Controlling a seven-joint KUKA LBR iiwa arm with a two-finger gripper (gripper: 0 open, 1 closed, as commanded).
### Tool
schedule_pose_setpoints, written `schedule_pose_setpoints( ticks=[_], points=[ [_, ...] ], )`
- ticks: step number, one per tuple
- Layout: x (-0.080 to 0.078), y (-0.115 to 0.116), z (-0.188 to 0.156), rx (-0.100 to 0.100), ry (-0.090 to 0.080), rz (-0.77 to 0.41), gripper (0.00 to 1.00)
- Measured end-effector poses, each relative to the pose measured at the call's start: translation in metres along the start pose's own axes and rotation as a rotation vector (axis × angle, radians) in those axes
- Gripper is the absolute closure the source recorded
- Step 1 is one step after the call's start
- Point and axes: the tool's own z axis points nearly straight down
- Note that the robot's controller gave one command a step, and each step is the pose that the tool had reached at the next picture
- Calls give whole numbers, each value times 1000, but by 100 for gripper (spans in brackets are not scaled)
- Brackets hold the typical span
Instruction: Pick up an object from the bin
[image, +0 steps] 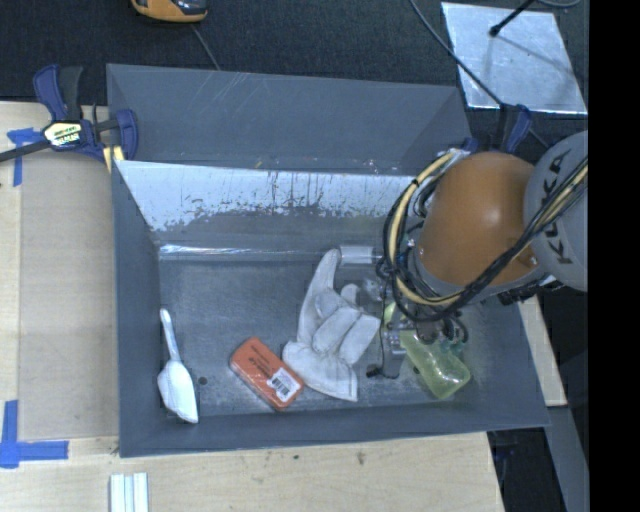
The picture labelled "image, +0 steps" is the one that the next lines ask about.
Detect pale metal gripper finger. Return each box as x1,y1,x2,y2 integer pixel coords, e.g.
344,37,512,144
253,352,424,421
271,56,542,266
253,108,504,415
385,331,407,379
360,278,390,307

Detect clear plastic cup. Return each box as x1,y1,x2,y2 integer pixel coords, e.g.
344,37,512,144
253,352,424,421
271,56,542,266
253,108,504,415
338,244,382,267

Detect yellow-green clear plastic bottle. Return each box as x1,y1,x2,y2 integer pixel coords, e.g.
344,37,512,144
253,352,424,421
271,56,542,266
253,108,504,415
383,300,472,401

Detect white work glove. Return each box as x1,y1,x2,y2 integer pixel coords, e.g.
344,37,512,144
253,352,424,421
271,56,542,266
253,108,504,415
281,248,383,403

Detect grey metal bin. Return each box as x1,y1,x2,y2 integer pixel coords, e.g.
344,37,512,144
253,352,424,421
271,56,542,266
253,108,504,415
105,63,552,459

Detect orange box with barcode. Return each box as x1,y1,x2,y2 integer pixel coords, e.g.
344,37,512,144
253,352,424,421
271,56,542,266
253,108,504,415
228,336,305,413

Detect white plastic scoop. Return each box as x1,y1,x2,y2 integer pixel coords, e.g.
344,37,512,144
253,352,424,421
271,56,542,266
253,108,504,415
156,308,200,425

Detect pale wood flat board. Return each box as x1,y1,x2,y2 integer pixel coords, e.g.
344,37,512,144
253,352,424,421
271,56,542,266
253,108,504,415
17,148,121,442

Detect black cylinder on white bracket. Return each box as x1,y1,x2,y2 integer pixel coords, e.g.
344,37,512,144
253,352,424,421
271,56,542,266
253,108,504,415
497,277,566,307

